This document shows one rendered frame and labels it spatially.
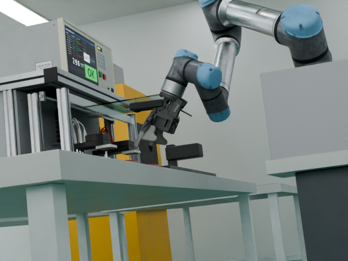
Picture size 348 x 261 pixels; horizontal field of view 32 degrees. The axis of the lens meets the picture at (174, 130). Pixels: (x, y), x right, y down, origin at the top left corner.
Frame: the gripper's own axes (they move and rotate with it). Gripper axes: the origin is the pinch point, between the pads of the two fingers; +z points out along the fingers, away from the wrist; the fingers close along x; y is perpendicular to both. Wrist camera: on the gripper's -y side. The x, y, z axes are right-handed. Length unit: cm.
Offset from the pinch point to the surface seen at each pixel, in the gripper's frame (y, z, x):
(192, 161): -119, 20, 532
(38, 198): 20, 9, -94
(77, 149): -19.9, 8.3, -2.6
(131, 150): -10.8, 3.2, 21.1
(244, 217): 24, 17, 114
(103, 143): -11.9, 2.8, -3.2
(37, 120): -28.0, 3.4, -20.4
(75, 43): -37.6, -24.8, 0.8
